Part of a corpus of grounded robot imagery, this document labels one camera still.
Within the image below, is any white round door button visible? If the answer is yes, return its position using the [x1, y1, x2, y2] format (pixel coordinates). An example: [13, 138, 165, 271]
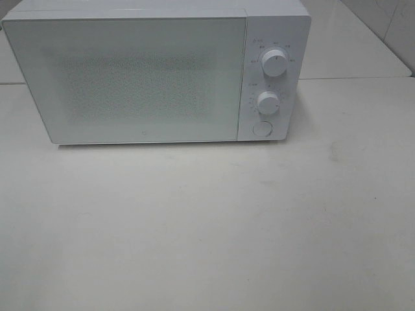
[252, 121, 273, 137]

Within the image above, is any white timer knob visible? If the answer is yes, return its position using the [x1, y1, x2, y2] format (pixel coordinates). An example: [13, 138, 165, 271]
[256, 91, 280, 115]

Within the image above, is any white microwave door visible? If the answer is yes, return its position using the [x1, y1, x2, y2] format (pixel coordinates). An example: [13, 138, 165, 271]
[4, 18, 246, 144]

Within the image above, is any white upper microwave knob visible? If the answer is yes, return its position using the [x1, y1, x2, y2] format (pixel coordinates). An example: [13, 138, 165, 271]
[261, 47, 289, 77]

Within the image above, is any white microwave oven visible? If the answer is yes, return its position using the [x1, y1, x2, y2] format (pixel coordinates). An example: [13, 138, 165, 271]
[1, 1, 311, 143]

